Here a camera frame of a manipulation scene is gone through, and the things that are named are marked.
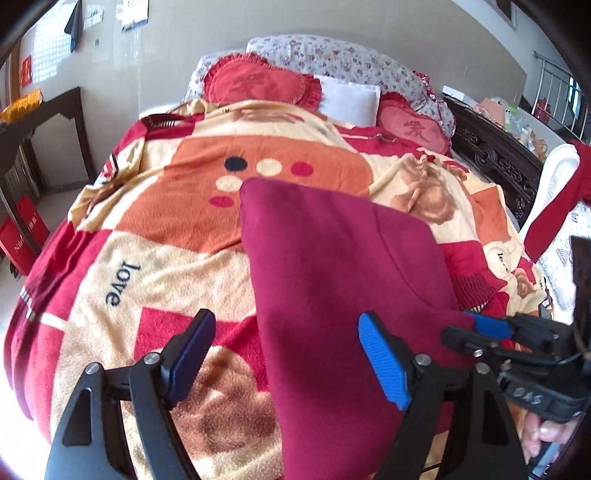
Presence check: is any maroon fleece sweater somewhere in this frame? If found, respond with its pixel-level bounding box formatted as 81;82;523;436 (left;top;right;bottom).
240;178;471;479

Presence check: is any person's right hand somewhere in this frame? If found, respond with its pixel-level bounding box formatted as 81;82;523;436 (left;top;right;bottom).
521;412;580;463

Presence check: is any white chair with red cloth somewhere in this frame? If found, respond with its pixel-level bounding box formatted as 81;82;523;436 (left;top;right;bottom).
520;141;590;324

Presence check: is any red gift bag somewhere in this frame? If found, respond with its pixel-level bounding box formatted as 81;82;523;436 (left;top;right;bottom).
0;219;37;276
17;196;49;247

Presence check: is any red orange cream blanket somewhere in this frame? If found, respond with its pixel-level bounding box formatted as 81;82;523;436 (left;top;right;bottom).
4;101;546;479

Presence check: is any metal railing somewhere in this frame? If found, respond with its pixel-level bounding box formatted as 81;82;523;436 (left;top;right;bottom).
531;52;588;141

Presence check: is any right red heart pillow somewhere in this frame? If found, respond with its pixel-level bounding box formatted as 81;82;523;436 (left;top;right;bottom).
377;92;451;154

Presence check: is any red heart pillow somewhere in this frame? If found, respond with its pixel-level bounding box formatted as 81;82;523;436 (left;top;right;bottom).
202;52;322;111
377;92;451;154

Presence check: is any white rectangular pillow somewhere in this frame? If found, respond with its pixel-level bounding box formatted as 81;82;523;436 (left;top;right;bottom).
315;75;382;127

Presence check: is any dark wooden side table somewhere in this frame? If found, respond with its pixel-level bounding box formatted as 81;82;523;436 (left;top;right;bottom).
0;86;96;250

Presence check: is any floral quilt bedding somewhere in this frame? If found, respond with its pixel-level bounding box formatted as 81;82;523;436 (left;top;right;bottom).
184;34;458;139

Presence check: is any yellow plastic basket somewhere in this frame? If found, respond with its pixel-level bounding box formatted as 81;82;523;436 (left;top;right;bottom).
1;89;43;123

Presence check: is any left red heart pillow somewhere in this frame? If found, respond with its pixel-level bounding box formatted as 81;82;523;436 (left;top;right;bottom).
202;52;322;111

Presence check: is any dark hanging cloth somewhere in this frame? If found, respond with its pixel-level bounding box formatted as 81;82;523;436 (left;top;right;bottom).
64;0;84;53

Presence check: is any dark carved wooden bed frame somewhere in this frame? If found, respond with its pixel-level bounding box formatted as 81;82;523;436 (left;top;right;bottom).
444;95;543;227

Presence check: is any red wall sticker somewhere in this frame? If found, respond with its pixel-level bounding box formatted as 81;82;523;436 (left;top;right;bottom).
20;55;32;88

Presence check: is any wall calendar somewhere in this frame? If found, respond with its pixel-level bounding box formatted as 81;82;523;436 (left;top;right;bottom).
118;0;149;32

